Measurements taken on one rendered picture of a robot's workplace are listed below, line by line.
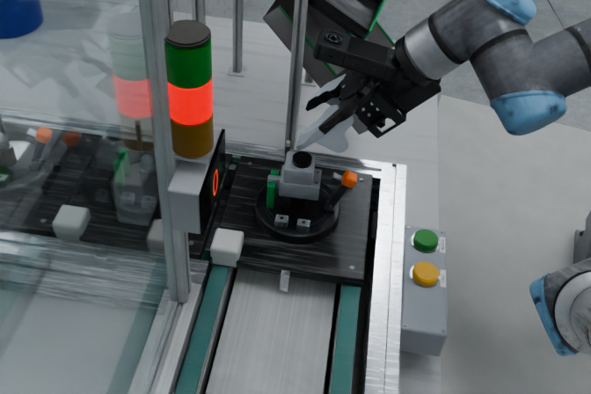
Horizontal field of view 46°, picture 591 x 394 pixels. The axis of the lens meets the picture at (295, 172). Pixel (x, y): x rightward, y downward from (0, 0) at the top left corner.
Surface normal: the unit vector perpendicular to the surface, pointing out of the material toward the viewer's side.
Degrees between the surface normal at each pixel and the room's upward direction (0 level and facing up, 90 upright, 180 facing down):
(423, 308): 0
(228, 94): 0
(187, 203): 90
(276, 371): 0
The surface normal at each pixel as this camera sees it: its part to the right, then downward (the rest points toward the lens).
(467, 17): -0.64, 0.09
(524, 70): -0.24, -0.18
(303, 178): -0.11, 0.68
